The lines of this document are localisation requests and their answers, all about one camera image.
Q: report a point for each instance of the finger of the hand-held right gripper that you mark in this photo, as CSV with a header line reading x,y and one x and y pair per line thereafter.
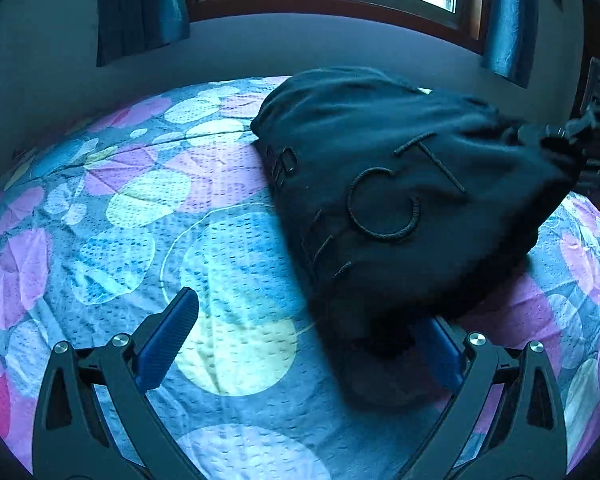
x,y
540,137

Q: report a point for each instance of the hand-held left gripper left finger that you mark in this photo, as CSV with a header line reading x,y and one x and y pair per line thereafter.
x,y
167,340

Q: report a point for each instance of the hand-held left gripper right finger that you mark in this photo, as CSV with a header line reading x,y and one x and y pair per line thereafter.
x,y
445,355

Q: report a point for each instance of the black embroidered sweatshirt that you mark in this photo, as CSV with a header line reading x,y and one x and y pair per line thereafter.
x,y
380,160

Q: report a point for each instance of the brown wooden furniture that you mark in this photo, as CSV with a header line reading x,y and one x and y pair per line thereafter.
x,y
587,30

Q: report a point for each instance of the dark blue curtain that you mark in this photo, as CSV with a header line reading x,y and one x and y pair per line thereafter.
x,y
510,20
140,10

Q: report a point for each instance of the floral patterned bedspread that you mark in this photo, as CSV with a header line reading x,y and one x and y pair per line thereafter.
x,y
130,210

